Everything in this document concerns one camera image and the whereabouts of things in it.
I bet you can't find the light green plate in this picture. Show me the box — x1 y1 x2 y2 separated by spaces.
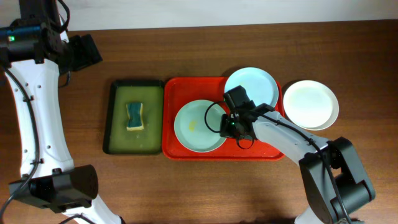
174 100 226 153

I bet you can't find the light blue plate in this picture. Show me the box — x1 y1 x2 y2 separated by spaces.
224 67 279 107

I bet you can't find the white plate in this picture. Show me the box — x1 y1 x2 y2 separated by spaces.
283 80 340 131

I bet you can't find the green yellow sponge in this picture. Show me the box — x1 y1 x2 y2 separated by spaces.
126 102 144 131

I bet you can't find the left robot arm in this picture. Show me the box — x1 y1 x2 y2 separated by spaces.
1 20 123 223

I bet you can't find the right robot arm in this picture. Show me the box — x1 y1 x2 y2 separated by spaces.
220 102 376 223

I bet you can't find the red plastic tray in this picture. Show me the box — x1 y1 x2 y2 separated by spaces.
162 77 284 161

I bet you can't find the black tray with green liquid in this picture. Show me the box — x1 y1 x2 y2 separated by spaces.
103 80 164 155

